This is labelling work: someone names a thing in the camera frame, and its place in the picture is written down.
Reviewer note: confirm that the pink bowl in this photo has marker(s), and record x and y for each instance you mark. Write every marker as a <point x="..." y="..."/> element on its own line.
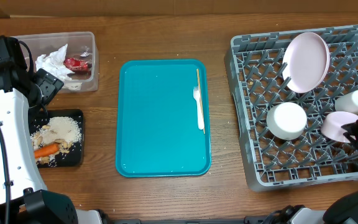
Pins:
<point x="332" y="125"/>

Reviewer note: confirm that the wooden chopstick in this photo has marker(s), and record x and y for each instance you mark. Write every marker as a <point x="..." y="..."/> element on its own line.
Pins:
<point x="201" y="102"/>

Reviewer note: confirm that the white plastic cup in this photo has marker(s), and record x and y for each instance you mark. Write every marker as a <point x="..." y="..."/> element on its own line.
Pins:
<point x="348" y="103"/>

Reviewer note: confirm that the red snack wrapper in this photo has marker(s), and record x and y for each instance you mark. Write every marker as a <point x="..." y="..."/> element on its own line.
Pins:
<point x="77" y="65"/>

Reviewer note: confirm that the grey dishwasher rack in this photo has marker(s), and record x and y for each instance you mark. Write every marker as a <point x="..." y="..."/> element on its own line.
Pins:
<point x="254" y="66"/>

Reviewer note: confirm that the teal serving tray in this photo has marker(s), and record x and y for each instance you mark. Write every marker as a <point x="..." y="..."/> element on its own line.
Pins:
<point x="157" y="132"/>

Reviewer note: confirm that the white plastic fork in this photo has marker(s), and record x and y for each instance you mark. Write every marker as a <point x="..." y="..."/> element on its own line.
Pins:
<point x="196" y="96"/>

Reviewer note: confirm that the crumpled white tissue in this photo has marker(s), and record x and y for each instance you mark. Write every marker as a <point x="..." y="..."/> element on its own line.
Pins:
<point x="54" y="63"/>

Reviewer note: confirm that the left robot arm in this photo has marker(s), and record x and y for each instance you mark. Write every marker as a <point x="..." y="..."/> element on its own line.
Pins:
<point x="24" y="197"/>

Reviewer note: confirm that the orange carrot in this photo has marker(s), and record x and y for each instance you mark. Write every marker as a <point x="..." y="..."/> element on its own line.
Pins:
<point x="46" y="150"/>

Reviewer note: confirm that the white round plate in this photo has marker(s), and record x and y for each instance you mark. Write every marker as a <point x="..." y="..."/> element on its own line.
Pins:
<point x="307" y="61"/>

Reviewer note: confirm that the light green bowl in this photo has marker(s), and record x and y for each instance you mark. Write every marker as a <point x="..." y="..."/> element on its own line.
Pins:
<point x="286" y="120"/>

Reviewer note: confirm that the pile of white rice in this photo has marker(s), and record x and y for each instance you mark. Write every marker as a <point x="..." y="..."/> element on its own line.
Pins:
<point x="68" y="128"/>

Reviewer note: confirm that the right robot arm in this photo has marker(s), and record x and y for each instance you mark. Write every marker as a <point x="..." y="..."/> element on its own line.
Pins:
<point x="344" y="210"/>

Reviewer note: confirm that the black rectangular tray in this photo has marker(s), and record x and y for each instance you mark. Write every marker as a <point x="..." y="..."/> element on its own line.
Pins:
<point x="66" y="112"/>

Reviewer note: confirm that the clear crumpled plastic wrapper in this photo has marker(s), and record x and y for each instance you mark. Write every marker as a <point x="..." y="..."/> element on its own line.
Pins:
<point x="85" y="52"/>

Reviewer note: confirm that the clear plastic waste bin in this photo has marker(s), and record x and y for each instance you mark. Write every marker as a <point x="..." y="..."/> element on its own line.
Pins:
<point x="39" y="44"/>

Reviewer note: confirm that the pile of peanuts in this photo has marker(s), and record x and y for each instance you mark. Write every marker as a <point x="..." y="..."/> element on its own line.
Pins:
<point x="47" y="135"/>

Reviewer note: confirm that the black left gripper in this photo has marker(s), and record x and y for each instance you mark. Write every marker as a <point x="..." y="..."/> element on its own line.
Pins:
<point x="48" y="83"/>

